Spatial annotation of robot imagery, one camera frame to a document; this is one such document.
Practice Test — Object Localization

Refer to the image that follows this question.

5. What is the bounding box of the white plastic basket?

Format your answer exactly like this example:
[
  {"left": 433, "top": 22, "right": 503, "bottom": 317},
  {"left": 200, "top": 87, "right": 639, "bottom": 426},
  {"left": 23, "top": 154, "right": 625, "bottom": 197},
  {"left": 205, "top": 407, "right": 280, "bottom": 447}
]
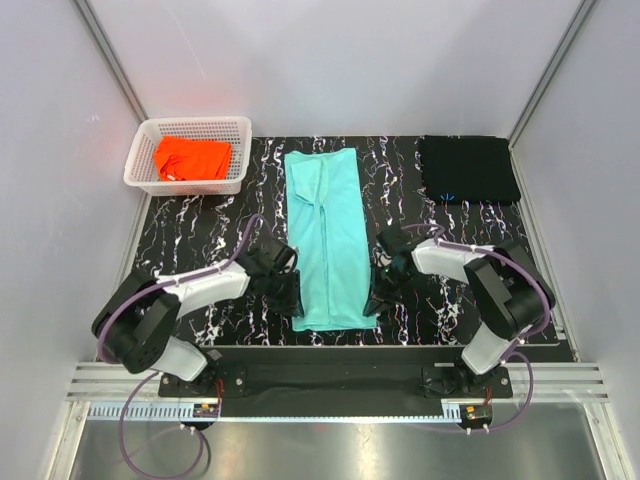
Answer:
[{"left": 123, "top": 116, "right": 252, "bottom": 196}]

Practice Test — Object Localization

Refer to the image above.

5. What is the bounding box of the controller board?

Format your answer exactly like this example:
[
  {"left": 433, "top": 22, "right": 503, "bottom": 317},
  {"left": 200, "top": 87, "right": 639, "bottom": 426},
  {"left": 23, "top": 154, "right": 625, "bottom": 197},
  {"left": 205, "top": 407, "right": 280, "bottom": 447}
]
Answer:
[
  {"left": 462, "top": 404, "right": 493, "bottom": 424},
  {"left": 193, "top": 403, "right": 221, "bottom": 418}
]

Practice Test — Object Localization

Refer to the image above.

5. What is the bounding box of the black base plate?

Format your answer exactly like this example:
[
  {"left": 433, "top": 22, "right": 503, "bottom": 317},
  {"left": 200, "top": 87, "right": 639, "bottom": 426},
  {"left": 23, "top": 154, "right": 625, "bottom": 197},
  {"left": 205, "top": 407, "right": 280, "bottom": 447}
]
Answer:
[{"left": 158, "top": 346, "right": 513, "bottom": 413}]

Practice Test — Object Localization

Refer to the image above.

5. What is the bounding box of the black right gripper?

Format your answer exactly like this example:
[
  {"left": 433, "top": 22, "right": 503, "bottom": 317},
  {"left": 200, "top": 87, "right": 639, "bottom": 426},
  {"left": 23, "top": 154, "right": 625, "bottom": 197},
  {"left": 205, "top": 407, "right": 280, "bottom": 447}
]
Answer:
[{"left": 363, "top": 263, "right": 414, "bottom": 317}]

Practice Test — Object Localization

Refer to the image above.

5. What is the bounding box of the teal t shirt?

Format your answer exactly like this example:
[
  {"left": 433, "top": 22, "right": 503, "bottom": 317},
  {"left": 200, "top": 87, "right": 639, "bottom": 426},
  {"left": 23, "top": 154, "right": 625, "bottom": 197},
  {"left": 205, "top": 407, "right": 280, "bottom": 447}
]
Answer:
[{"left": 284, "top": 148, "right": 377, "bottom": 332}]

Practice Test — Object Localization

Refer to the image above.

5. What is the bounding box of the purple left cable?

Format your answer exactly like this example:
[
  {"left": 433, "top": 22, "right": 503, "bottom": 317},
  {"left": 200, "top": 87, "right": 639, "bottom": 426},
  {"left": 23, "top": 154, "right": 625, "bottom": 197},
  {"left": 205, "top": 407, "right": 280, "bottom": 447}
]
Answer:
[{"left": 97, "top": 213, "right": 274, "bottom": 480}]

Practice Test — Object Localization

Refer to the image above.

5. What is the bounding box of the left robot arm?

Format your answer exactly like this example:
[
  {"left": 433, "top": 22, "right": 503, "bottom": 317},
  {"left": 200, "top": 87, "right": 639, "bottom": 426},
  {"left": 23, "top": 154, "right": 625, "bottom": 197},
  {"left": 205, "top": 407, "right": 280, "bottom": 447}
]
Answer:
[{"left": 91, "top": 262, "right": 304, "bottom": 396}]

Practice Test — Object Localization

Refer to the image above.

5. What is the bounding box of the folded black t shirt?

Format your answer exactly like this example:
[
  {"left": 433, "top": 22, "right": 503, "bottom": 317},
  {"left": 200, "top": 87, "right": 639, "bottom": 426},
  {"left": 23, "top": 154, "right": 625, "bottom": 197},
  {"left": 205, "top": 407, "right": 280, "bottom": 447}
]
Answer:
[{"left": 418, "top": 135, "right": 521, "bottom": 204}]

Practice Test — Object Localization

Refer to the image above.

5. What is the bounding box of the orange t shirt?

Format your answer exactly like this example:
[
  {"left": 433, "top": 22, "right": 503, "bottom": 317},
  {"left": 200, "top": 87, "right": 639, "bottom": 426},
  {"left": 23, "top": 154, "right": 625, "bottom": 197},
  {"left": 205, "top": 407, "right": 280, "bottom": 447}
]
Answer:
[{"left": 153, "top": 136, "right": 233, "bottom": 182}]

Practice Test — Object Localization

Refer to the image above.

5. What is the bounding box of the right controller board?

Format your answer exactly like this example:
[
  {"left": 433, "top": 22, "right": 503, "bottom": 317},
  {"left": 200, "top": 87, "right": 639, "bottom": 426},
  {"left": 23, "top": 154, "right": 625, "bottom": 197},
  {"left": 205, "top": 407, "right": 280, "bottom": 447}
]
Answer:
[{"left": 462, "top": 404, "right": 493, "bottom": 424}]

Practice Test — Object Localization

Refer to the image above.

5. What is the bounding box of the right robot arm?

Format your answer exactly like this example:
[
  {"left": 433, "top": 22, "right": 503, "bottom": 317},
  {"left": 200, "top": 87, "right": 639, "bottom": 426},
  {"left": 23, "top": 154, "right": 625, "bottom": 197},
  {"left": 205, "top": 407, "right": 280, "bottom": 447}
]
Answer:
[{"left": 363, "top": 230, "right": 555, "bottom": 397}]

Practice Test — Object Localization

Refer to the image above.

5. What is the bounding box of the left controller board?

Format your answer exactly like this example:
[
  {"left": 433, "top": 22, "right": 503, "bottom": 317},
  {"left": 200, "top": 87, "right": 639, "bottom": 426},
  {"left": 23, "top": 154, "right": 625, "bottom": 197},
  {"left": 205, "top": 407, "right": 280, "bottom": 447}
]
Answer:
[{"left": 193, "top": 403, "right": 221, "bottom": 418}]

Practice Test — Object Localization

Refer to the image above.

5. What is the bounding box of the white slotted cable duct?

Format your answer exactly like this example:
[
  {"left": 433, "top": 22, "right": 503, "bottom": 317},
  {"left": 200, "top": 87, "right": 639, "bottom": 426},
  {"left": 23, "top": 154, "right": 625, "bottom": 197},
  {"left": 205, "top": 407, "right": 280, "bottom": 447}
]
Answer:
[{"left": 88, "top": 399, "right": 461, "bottom": 425}]

